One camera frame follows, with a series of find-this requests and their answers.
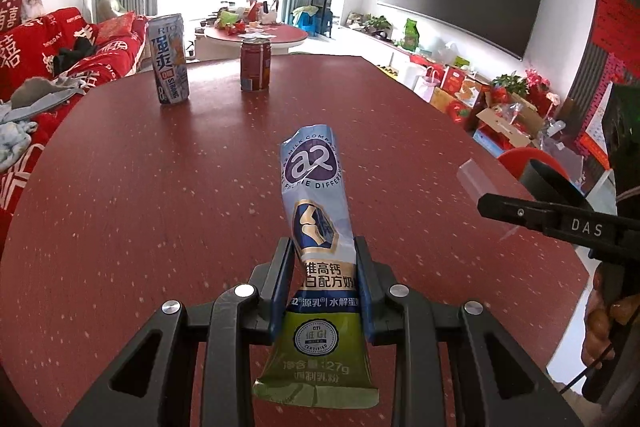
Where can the pink gift bag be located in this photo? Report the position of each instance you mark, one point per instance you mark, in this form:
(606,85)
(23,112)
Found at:
(428,79)

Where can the red drink can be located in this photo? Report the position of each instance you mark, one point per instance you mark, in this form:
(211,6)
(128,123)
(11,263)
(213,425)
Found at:
(255,64)

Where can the red plastic stool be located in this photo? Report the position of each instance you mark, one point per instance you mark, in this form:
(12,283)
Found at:
(516,159)

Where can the apple print gift box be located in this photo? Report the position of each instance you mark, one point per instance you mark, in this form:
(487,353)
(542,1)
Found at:
(458,112)

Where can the round red side table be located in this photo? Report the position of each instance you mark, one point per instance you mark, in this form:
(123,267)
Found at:
(215,44)

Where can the red covered sofa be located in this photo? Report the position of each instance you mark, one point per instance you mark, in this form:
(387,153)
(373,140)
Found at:
(49,61)

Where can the a2 milk powder sachet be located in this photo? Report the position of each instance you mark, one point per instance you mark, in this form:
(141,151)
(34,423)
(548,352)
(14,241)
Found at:
(320,358)

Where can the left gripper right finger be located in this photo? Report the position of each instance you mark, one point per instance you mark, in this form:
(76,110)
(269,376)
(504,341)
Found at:
(454,365)

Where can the tall blue drink can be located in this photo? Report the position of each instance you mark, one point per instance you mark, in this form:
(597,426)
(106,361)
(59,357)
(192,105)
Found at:
(165,35)

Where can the open cardboard box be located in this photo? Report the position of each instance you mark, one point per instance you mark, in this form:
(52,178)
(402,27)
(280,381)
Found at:
(515,122)

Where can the clear bread wrapper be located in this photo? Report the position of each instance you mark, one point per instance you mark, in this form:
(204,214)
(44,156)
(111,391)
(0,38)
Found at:
(476,183)

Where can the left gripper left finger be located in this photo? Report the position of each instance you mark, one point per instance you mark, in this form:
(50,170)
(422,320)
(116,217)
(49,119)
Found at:
(181,349)

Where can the wall calendar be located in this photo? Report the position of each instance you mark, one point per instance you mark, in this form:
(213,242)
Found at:
(592,139)

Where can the person right hand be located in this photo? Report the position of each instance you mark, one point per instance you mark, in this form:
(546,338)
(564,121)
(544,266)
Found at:
(599,318)

